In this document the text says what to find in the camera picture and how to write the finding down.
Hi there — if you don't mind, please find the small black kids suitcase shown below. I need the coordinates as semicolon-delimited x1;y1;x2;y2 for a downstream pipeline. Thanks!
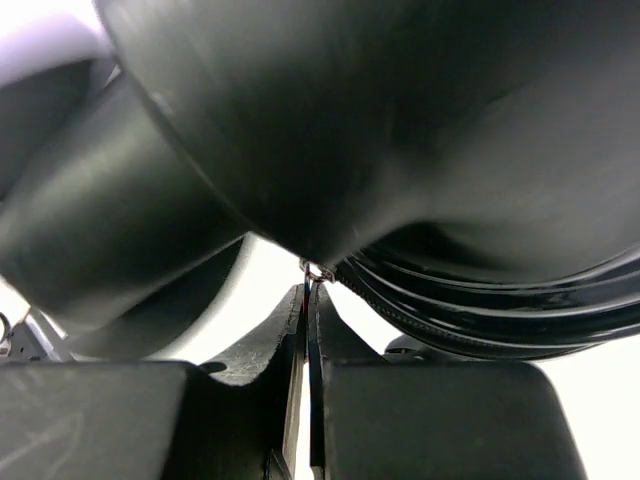
1;1;639;359

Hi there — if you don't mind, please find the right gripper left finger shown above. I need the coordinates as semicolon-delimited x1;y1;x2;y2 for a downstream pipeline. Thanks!
1;286;305;479

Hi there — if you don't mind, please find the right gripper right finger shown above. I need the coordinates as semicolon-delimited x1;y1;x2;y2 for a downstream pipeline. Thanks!
308;285;586;479

